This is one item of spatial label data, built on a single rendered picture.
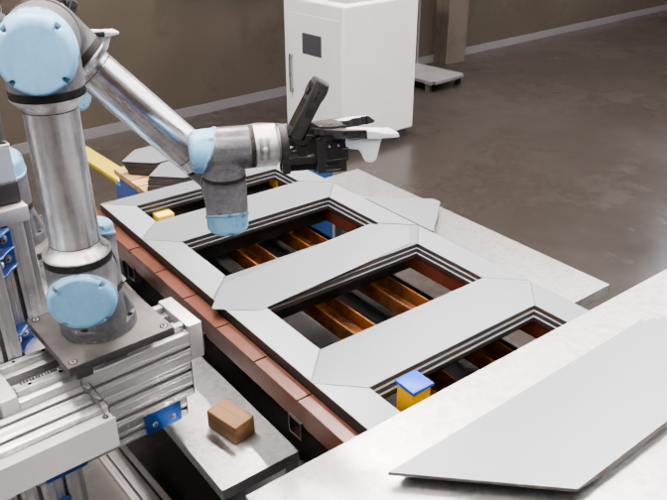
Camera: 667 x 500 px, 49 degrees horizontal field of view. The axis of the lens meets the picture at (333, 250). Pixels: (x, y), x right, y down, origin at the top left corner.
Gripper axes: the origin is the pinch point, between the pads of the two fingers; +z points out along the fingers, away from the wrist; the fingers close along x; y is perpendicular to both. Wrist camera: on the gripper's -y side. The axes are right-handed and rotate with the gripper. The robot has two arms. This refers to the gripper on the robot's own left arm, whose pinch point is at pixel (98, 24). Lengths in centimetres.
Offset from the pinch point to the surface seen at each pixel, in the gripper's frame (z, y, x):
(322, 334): 2, 80, 82
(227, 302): -35, 52, 68
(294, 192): 37, 54, 51
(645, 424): -69, 16, 165
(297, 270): -12, 50, 77
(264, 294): -27, 51, 75
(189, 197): 22, 61, 18
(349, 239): 12, 50, 83
